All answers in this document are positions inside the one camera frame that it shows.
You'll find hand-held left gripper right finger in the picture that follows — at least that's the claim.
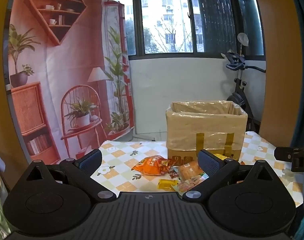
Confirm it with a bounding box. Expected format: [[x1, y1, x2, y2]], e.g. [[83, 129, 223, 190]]
[[182, 149, 280, 202]]

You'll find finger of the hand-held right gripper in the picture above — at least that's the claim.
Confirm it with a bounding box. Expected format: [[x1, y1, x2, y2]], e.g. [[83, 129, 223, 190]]
[[274, 146, 294, 160]]

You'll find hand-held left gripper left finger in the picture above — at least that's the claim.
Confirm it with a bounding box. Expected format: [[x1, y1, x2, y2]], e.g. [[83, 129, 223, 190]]
[[20, 149, 117, 202]]

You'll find yellow chip bag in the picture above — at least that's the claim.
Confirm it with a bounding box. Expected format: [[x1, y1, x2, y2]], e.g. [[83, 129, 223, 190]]
[[213, 152, 234, 161]]

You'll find orange biscuit packet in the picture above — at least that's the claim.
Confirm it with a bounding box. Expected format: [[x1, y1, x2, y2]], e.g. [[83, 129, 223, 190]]
[[178, 160, 210, 183]]

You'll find cardboard box with plastic liner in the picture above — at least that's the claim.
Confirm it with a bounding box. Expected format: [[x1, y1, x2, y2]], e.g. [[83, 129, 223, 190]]
[[166, 100, 248, 166]]

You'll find orange red snack bag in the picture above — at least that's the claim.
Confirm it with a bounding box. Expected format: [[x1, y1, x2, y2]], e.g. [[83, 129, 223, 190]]
[[131, 156, 177, 176]]

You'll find pink orange snack packet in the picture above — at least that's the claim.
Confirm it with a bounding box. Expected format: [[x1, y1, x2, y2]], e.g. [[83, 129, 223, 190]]
[[176, 178, 205, 193]]

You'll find checkered flower tablecloth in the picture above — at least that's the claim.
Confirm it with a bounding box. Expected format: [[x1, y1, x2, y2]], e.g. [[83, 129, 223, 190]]
[[90, 131, 304, 208]]

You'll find small red packet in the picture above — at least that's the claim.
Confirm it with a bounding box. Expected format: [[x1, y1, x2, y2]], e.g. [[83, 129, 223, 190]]
[[168, 167, 180, 180]]

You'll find small yellow packet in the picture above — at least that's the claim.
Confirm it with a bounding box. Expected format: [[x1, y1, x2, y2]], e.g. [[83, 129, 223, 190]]
[[158, 179, 179, 192]]

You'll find black exercise bike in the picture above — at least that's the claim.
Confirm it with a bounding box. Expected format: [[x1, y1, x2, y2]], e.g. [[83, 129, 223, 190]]
[[221, 51, 267, 133]]

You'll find wooden panel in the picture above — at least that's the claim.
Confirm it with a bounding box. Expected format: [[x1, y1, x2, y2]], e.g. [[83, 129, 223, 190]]
[[252, 0, 304, 151]]

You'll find printed room backdrop cloth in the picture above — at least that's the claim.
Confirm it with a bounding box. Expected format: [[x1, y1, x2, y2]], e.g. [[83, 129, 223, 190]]
[[4, 0, 135, 166]]

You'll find white round object on pole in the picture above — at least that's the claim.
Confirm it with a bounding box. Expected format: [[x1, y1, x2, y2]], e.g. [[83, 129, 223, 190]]
[[237, 32, 249, 47]]

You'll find dark framed window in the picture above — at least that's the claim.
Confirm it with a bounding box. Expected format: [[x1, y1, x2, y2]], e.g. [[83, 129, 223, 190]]
[[86, 0, 265, 61]]

